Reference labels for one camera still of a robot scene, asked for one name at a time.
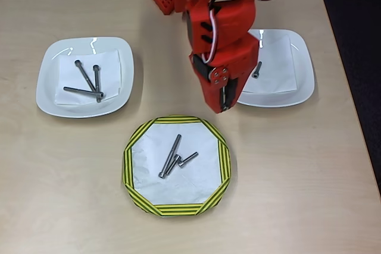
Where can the white square plate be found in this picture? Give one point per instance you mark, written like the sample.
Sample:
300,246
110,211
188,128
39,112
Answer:
44,87
306,87

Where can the long steel bolt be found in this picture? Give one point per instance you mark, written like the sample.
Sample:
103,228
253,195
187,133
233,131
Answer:
80,91
170,156
97,83
86,76

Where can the yellow green striped plate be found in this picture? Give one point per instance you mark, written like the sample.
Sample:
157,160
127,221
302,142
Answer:
128,164

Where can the short steel bolt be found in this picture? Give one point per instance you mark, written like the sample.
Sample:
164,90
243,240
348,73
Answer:
172,164
189,159
257,69

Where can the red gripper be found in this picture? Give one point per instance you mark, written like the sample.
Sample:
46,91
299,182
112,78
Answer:
238,57

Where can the white paper napkin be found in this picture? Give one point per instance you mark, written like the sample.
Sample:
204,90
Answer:
110,69
276,69

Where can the red robot arm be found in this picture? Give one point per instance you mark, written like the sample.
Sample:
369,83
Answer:
226,16

